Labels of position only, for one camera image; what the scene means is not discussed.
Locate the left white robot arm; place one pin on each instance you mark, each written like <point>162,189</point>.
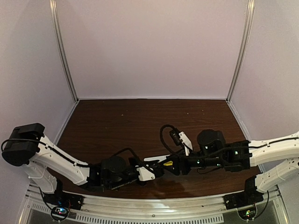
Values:
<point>30,148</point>

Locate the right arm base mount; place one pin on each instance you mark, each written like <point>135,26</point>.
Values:
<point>245,203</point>

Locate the right aluminium frame post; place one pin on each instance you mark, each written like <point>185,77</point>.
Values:
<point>242,50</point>

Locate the yellow handled screwdriver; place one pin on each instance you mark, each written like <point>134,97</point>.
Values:
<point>169,163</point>

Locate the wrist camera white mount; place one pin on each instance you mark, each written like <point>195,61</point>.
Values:
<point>145,173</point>
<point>181,139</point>

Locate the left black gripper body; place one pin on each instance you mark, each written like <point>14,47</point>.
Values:
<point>159,171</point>

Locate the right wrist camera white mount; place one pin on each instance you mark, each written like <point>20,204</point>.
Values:
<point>181,139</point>

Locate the aluminium frame post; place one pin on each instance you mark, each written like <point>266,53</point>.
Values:
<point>242,50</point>
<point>61,49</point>

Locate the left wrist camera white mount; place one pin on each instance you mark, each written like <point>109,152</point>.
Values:
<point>145,173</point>

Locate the white remote control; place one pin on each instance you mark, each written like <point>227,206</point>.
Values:
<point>156,158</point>

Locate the left aluminium frame post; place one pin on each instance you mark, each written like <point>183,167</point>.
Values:
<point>61,49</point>

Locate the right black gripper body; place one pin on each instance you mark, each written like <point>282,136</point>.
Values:
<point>177,166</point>

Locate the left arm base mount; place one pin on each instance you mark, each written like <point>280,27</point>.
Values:
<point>60,205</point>

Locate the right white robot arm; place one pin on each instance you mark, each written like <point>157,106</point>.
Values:
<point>242,155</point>

